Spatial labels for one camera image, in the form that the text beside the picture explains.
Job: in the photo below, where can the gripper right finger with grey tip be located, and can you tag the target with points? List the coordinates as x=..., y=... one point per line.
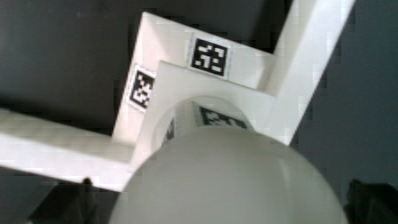
x=373, y=203

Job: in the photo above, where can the gripper left finger with black tip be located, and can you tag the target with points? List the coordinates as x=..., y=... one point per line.
x=69, y=206

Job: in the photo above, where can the white lamp bulb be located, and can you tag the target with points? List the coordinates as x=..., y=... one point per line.
x=225, y=177

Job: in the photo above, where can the white lamp base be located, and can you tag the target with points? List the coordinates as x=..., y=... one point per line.
x=188, y=65

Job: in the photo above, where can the white front fence rail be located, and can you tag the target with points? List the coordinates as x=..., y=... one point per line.
x=63, y=152

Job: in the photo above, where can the white fence rail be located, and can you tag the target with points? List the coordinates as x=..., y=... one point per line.
x=305, y=48
x=63, y=152

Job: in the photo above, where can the white right fence rail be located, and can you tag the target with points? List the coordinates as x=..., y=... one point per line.
x=305, y=48

